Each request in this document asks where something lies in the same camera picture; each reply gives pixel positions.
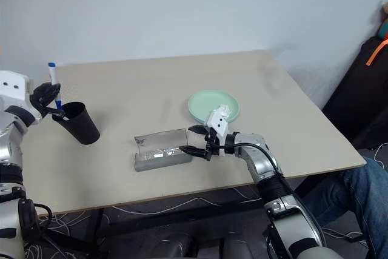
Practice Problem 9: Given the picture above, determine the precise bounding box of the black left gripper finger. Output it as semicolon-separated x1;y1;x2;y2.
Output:
41;82;61;98
45;106;67;119

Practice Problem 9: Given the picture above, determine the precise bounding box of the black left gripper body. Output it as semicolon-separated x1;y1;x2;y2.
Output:
29;84;53;117

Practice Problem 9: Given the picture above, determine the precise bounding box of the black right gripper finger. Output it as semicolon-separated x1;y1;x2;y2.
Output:
188;124;210;135
178;145;209;158

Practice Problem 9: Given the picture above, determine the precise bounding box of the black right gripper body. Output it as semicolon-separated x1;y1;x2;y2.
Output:
203;127;227;162

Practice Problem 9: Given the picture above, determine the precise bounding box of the white marker with blue cap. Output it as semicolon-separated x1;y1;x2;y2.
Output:
47;62;64;111

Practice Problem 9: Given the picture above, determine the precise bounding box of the white tissue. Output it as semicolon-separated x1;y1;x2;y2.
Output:
210;104;231;115

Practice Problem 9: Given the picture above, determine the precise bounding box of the light green plate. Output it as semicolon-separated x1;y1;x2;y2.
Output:
187;89;241;124

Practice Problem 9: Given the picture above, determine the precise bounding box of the black cup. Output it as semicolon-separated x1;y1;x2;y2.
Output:
52;102;101;146

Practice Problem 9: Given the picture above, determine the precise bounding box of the clear grey pencil case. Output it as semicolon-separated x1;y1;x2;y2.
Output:
133;128;192;172

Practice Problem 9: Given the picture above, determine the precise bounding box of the person leg in blue jeans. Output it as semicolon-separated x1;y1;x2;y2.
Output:
303;157;388;259

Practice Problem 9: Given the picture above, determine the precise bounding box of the teal and red plush toy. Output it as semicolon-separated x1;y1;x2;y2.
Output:
379;1;388;41

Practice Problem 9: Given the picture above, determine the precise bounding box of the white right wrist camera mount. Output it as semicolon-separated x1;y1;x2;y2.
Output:
204;109;234;157

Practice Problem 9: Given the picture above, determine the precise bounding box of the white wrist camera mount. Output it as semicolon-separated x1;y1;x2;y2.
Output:
204;109;234;157
0;70;32;101

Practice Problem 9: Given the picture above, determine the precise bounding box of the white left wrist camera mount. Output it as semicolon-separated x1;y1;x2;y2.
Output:
0;70;32;101

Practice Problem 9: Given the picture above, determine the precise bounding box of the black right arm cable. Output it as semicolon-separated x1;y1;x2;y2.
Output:
223;143;327;251

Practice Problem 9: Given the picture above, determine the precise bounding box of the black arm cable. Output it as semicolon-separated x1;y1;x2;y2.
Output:
30;203;54;235
223;143;327;251

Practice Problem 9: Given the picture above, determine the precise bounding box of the white floor cable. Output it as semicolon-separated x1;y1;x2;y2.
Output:
25;209;102;259
112;188;262;215
319;225;369;246

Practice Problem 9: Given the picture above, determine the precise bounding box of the black table frame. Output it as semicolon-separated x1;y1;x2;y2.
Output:
87;186;267;254

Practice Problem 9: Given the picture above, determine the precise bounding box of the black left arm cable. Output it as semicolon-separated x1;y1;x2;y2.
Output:
30;203;54;235

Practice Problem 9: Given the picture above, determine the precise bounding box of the black bag with orange strap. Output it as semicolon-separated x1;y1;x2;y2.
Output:
321;36;388;150

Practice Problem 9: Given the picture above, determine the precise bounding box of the orange strap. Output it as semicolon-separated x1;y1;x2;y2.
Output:
366;39;386;66

